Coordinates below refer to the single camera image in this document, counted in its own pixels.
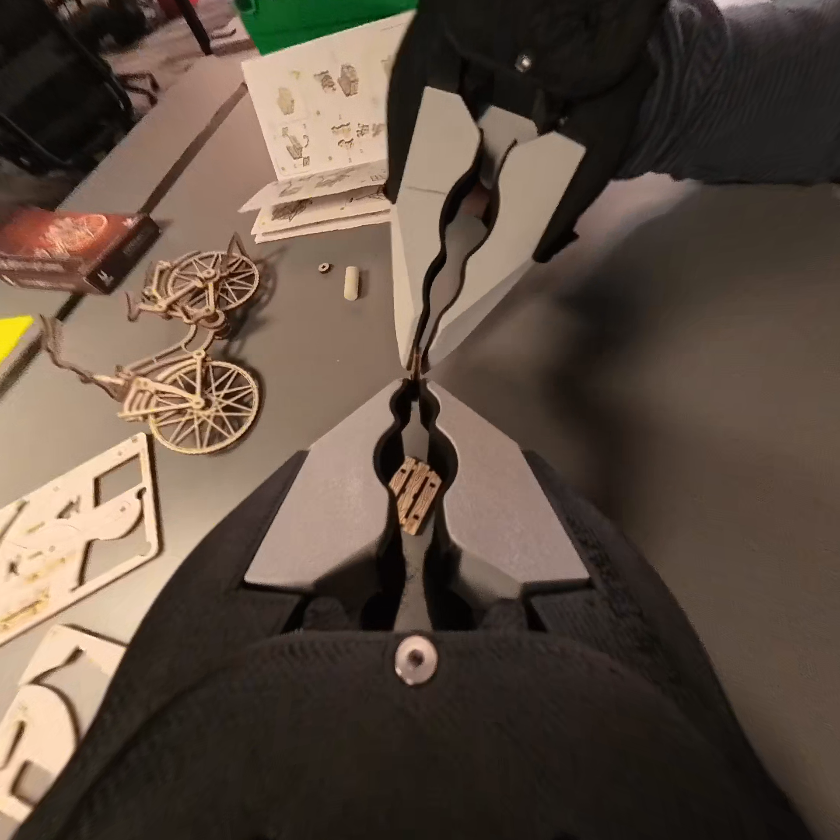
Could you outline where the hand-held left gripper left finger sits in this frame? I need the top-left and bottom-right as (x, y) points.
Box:
(244, 376), (418, 627)

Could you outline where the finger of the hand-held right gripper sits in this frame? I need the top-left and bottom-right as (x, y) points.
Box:
(392, 85), (487, 371)
(419, 130), (587, 371)

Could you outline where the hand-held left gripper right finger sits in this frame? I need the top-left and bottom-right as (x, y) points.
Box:
(419, 376), (590, 627)

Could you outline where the person's right forearm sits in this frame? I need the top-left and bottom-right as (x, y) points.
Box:
(617, 0), (840, 191)

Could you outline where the wooden bicycle model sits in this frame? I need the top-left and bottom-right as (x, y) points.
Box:
(39, 233), (263, 457)

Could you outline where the laser-cut wooden parts sheet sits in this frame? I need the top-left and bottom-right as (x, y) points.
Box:
(0, 623), (127, 824)
(0, 433), (161, 647)

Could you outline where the slotted wooden plank part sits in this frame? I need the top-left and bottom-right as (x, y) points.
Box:
(388, 456), (442, 536)

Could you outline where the instruction booklet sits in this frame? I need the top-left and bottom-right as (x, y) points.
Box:
(238, 10), (421, 245)

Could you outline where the large green storage bin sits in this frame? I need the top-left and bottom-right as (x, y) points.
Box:
(235, 0), (421, 56)

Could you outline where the dark table leg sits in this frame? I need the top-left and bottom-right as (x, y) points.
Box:
(164, 0), (215, 56)

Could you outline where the yellow paper note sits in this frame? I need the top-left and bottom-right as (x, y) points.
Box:
(0, 315), (35, 363)

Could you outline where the dark cardboard box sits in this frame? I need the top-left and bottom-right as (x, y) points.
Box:
(0, 206), (161, 296)

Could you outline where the black mesh office chair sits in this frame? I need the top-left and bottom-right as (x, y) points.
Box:
(0, 0), (161, 198)

